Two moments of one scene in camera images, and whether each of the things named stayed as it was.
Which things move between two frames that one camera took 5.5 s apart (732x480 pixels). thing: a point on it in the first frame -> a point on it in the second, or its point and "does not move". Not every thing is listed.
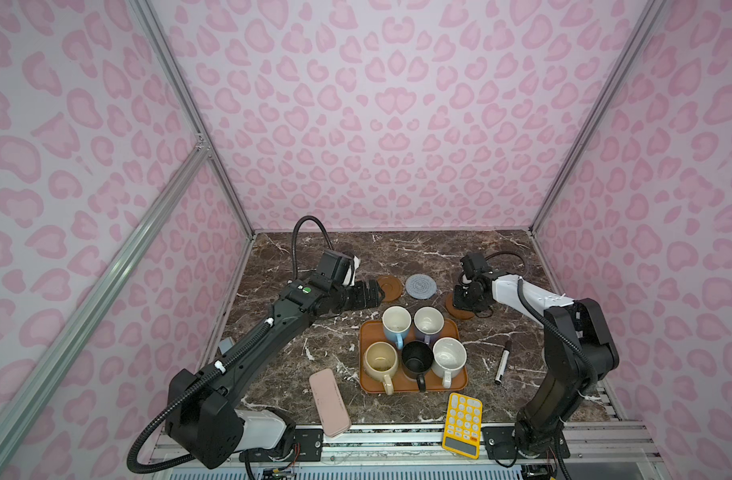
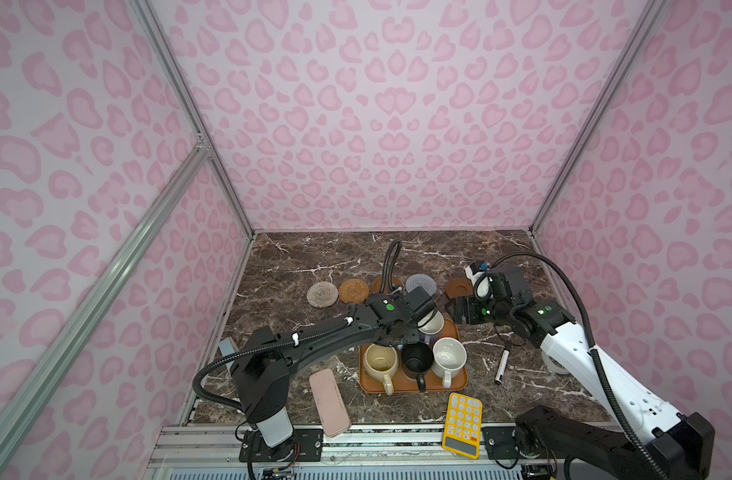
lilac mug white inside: (428, 320) does not move
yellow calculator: (463, 425) does not move
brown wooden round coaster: (391, 287) does not move
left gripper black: (363, 300) -> (414, 336)
